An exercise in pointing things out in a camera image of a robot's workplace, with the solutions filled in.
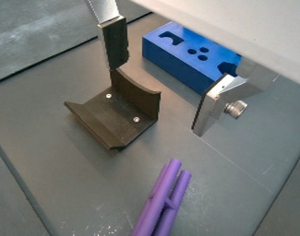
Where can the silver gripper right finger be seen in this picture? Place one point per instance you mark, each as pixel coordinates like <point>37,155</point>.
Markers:
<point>224,98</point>

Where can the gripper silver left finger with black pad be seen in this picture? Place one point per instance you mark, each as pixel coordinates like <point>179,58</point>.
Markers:
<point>113,31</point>

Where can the purple three prong object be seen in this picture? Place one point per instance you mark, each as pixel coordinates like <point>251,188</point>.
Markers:
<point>163,205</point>

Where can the black curved fixture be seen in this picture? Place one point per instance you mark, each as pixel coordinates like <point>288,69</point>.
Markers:
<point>120,113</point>

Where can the blue shape sorter block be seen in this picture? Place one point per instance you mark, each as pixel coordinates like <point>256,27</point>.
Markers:
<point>192,58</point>

